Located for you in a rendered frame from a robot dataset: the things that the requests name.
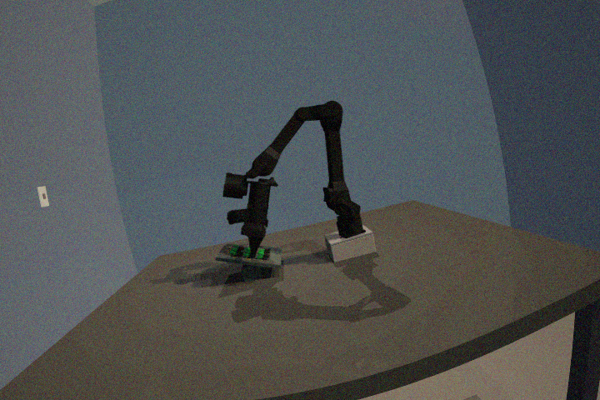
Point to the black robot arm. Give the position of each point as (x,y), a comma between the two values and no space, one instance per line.
(336,194)

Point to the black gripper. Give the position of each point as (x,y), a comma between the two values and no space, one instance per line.
(255,230)

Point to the dark grey switch panel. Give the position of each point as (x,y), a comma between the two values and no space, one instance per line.
(253,266)

